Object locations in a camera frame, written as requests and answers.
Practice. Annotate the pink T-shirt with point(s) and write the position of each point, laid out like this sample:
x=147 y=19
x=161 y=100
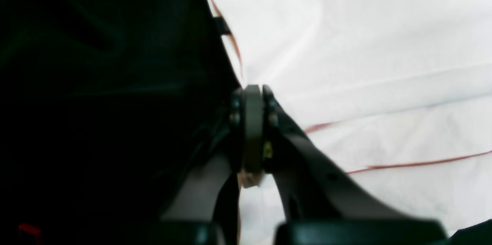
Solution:
x=396 y=92

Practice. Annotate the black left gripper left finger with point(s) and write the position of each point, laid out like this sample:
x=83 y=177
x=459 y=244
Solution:
x=237 y=129

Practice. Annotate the black table cloth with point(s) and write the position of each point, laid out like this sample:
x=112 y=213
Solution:
x=106 y=105

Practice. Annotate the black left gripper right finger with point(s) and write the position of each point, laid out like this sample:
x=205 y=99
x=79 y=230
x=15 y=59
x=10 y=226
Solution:
x=260 y=121

